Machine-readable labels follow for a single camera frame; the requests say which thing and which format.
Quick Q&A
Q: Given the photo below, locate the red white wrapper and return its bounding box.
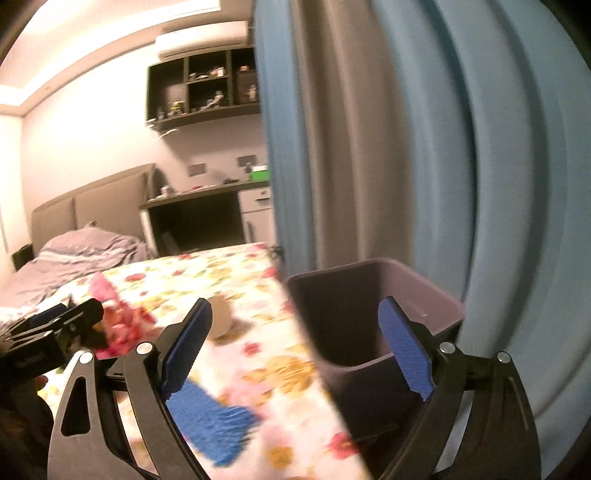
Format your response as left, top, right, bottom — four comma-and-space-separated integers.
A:
89, 273, 156, 360

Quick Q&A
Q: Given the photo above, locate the blue foam net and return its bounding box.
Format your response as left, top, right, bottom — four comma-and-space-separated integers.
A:
166, 380, 259, 467

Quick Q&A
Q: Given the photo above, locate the grid paper cup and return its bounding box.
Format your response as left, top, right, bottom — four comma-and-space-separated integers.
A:
208, 295, 233, 340

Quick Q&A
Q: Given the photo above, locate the grey trash bin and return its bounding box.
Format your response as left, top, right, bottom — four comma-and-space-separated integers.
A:
286, 258, 465, 478

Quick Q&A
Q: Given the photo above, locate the left hand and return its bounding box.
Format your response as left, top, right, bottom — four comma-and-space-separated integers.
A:
1, 375, 54, 479

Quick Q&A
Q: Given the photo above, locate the black bedside stand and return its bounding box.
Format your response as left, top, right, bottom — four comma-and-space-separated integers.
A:
11, 244, 34, 271

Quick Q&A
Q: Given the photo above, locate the grey striped duvet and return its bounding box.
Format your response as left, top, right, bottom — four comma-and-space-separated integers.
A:
1, 226, 154, 328

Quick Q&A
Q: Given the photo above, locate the grey bed headboard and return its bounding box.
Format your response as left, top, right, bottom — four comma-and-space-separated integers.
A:
31, 164, 159, 253

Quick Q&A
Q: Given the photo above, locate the floral tablecloth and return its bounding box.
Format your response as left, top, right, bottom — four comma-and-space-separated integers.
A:
0, 241, 376, 480

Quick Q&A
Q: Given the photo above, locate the dark desk with drawers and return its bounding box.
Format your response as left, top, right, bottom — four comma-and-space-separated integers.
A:
139, 181, 276, 256

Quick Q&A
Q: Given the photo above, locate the green box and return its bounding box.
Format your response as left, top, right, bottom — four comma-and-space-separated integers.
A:
249, 164, 270, 182

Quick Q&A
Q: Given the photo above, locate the blue grey curtain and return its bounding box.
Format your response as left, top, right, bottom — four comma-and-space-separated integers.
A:
253, 1, 590, 479

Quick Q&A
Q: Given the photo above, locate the white air conditioner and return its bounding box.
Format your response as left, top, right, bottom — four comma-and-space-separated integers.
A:
154, 21, 249, 61

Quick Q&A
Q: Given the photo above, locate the dark wall shelf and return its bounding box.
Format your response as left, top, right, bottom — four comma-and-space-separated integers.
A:
146, 46, 260, 133

